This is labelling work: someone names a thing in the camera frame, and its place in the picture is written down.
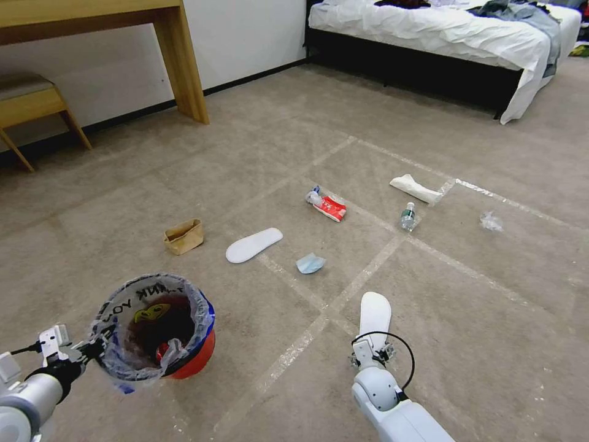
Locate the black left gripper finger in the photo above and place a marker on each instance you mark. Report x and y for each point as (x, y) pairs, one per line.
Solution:
(89, 347)
(89, 361)

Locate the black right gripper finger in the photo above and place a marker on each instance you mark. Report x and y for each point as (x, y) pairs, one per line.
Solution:
(353, 360)
(391, 353)

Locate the clear printed bin liner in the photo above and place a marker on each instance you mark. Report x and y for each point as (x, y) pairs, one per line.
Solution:
(138, 299)

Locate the red trash bin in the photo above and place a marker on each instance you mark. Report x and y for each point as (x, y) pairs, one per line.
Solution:
(193, 354)

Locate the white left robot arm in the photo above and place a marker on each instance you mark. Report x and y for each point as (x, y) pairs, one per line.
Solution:
(32, 396)

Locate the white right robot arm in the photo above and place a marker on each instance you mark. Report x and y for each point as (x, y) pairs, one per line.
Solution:
(391, 405)

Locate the white slipper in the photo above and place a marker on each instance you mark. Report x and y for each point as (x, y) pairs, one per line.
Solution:
(375, 317)
(253, 244)

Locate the red can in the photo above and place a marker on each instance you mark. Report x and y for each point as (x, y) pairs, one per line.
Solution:
(162, 353)

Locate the blue face mask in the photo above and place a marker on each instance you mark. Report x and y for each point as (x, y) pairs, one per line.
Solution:
(310, 264)

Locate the clear plastic water bottle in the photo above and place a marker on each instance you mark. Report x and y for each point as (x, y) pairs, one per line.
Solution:
(407, 217)

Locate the brown paper bag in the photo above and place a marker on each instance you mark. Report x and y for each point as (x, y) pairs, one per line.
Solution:
(184, 235)

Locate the crumpled clear plastic wrap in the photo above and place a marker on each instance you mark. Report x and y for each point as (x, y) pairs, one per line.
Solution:
(490, 222)

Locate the white folded paper towel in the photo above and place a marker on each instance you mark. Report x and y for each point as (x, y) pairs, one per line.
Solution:
(414, 188)

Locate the wooden stool grey cushion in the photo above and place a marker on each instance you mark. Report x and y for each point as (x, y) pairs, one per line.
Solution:
(32, 99)

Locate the wooden desk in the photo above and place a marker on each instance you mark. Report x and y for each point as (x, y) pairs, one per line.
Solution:
(138, 27)

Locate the white bed sheet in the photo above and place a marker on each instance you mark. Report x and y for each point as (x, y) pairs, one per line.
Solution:
(437, 32)

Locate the dark red clothing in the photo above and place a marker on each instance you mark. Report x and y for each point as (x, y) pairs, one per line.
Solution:
(402, 3)

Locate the green yellow item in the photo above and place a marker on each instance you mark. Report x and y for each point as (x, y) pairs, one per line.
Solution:
(580, 49)

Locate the grey blue clothing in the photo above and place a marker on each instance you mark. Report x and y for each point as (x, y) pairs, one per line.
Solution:
(529, 18)

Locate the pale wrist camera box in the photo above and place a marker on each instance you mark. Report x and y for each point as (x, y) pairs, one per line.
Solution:
(55, 340)
(363, 351)

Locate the black bed frame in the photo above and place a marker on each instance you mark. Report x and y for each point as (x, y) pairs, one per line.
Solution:
(414, 69)

